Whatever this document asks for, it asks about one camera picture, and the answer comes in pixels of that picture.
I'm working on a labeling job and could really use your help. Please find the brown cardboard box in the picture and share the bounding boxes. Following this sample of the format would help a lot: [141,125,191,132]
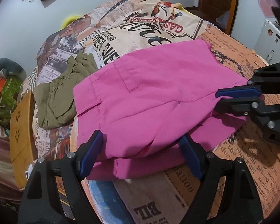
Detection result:
[9,91,38,190]

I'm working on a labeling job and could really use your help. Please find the pink pants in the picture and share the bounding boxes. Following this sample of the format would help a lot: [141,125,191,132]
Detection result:
[73,39,246,181]

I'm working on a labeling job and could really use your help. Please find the yellow pillow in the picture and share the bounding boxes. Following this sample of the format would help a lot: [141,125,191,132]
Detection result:
[60,15,80,29]

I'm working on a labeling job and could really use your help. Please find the green patterned bag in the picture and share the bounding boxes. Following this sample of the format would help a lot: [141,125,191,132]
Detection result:
[0,76,21,128]

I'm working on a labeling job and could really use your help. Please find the olive green folded garment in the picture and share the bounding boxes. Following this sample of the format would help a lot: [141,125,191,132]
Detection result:
[34,53,98,130]

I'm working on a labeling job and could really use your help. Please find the white appliance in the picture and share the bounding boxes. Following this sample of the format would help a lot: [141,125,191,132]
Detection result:
[254,20,280,65]

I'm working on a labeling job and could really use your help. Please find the newspaper print bed blanket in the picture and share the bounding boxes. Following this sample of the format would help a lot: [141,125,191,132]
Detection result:
[18,0,280,224]

